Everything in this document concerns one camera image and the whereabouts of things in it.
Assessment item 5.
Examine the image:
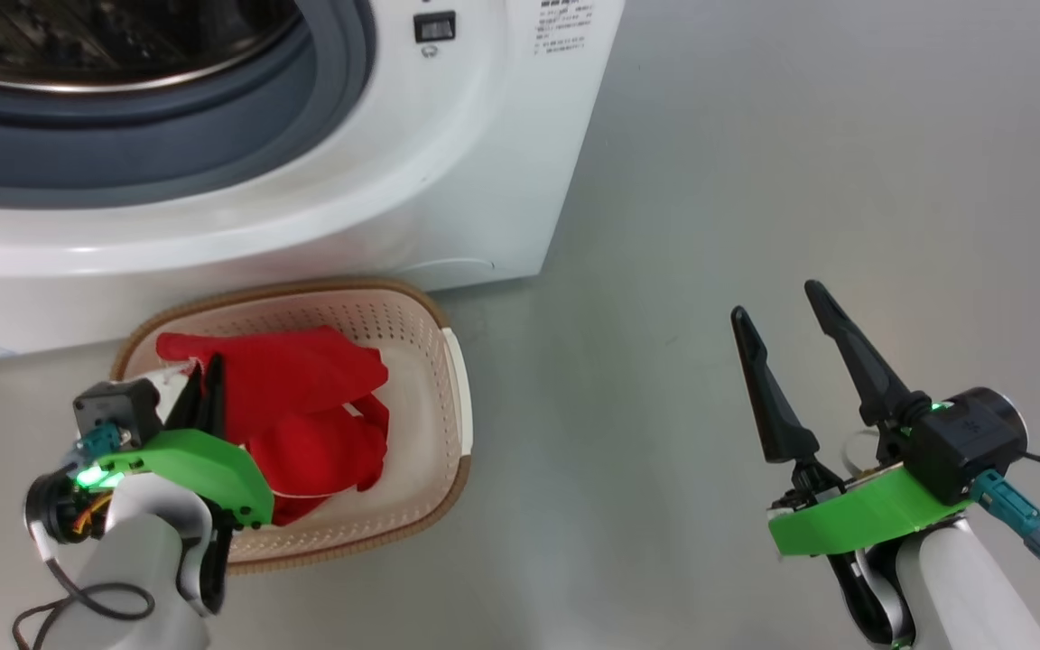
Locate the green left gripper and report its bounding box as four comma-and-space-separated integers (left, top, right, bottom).
91, 354, 275, 615

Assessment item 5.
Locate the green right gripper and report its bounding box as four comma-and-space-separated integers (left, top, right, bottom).
730, 279, 977, 646

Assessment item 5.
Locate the red and white garment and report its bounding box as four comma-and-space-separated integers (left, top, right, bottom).
136, 325, 392, 527

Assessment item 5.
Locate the cream basket with brown rim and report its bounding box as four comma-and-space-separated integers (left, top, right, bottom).
110, 277, 474, 576

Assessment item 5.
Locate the grey rubber door gasket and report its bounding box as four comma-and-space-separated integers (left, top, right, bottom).
0, 0, 376, 210

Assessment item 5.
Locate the white washing machine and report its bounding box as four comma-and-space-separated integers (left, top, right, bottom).
0, 0, 627, 367

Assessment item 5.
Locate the steel washer drum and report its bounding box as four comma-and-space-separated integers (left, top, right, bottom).
0, 0, 304, 94

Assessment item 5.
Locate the black door latch socket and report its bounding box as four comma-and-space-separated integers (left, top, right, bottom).
413, 10, 458, 44

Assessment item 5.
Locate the round white filter cover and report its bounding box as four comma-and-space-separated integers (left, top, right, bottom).
394, 257, 496, 292

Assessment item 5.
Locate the teal left cable connector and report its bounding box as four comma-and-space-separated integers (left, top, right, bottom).
80, 424, 124, 457

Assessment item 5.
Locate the teal cable connector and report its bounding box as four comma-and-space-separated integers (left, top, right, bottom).
80, 424, 124, 457
970, 469, 1040, 561

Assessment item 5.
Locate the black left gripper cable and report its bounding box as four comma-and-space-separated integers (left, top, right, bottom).
13, 533, 157, 650

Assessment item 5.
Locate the teal right cable connector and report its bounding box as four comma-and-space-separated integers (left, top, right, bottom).
970, 469, 1040, 561

